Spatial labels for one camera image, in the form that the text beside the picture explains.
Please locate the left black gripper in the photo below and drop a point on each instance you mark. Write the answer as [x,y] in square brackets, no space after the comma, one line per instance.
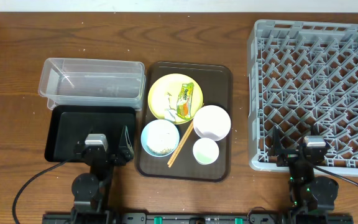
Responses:
[127,152]

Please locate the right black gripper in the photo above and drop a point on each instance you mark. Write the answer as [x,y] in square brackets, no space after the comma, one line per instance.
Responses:
[288,156]

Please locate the light blue bowl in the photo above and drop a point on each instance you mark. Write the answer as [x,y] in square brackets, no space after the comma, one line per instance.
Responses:
[143,140]

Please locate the white tissue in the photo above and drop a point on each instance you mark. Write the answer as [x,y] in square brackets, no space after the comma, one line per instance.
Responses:
[170,112]

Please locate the small white cup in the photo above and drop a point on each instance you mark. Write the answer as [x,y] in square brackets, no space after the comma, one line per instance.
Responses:
[205,151]

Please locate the green snack wrapper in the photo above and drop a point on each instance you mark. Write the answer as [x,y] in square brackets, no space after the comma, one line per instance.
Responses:
[184,101]

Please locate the rice and food scraps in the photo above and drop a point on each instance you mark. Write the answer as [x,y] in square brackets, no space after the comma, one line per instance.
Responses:
[162,137]

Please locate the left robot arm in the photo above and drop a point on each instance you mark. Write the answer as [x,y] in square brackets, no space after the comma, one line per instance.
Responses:
[91,190]

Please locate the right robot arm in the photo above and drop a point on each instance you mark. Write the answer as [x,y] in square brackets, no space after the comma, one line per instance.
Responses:
[312,196]

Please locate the black waste tray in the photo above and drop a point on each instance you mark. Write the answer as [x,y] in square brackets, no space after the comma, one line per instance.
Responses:
[71,124]

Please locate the grey dishwasher rack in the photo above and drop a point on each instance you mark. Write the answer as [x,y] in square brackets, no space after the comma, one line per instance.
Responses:
[303,75]

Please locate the wooden chopstick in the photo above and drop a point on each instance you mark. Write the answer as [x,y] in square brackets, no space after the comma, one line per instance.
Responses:
[180,143]
[182,146]

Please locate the yellow plate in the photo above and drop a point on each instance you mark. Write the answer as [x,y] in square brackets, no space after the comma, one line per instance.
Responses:
[172,83]

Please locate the dark brown serving tray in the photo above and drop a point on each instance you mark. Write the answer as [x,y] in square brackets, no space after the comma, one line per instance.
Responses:
[216,84]

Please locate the clear plastic bin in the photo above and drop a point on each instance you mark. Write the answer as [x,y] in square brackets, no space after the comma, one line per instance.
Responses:
[92,82]

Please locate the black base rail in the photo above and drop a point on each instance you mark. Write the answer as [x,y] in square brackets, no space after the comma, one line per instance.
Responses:
[141,218]

